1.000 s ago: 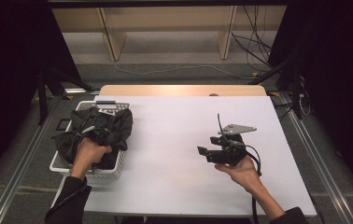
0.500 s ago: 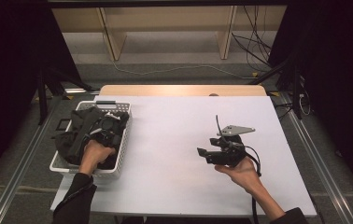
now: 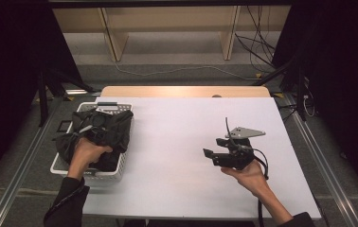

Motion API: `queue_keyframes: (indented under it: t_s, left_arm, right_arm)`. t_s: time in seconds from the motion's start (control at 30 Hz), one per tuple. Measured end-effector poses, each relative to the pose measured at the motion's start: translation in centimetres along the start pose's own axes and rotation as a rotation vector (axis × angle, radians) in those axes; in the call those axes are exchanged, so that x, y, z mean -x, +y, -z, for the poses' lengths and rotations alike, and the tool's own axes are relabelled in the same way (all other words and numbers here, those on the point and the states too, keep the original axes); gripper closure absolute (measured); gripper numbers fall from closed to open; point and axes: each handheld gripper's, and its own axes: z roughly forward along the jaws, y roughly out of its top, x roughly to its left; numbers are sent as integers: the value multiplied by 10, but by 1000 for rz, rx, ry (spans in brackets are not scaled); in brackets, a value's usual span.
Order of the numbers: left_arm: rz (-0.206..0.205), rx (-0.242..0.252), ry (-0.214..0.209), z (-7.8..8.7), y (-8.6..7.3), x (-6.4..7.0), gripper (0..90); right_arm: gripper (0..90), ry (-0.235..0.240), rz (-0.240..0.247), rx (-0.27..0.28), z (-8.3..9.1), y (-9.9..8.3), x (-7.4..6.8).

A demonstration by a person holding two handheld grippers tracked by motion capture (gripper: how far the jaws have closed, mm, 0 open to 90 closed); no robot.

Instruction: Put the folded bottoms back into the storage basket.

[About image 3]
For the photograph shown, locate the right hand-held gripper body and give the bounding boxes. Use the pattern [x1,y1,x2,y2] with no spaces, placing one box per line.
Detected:
[212,126,267,171]

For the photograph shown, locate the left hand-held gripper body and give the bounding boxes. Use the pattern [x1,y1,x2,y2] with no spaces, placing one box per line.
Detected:
[78,112,114,147]

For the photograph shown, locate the dark grey garment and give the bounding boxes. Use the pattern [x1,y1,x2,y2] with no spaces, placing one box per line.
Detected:
[53,108,134,173]

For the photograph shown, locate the white perforated plastic basket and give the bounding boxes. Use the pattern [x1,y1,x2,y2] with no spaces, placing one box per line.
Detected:
[49,101,134,187]

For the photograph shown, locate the person's right hand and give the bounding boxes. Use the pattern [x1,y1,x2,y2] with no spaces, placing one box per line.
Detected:
[220,159,272,199]

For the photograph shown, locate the person's left hand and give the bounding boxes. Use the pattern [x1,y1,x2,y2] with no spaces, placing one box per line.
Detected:
[67,137,114,182]

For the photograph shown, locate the black tripod stand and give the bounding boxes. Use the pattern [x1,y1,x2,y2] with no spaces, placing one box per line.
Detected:
[37,65,98,128]

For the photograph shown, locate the black metal stand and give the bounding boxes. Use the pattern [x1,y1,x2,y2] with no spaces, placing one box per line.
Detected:
[252,53,308,123]

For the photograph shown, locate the black curtain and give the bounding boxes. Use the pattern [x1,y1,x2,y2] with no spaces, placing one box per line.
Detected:
[0,0,84,194]
[271,0,358,206]

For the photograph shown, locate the light wooden shelf unit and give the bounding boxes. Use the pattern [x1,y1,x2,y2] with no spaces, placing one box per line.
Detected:
[52,5,292,62]

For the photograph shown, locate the right hand-held gripper black cable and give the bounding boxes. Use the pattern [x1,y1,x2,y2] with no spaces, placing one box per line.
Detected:
[224,116,270,227]

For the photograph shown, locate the short silver rail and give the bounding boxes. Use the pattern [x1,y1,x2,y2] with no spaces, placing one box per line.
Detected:
[64,88,102,96]

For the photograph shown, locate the black floor cable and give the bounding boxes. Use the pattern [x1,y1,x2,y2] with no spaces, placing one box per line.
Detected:
[277,103,298,123]

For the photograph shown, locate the aluminium floor rail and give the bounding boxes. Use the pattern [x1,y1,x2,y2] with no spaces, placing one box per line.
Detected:
[0,97,65,227]
[282,93,358,227]

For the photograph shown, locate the white floor cable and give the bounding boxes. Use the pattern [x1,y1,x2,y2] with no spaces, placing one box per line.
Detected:
[114,61,260,81]

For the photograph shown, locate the white cable loop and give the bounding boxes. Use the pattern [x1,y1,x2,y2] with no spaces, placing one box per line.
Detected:
[302,94,316,118]

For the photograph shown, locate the bundle of black cables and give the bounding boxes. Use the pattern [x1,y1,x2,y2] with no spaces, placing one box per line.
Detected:
[234,5,277,74]

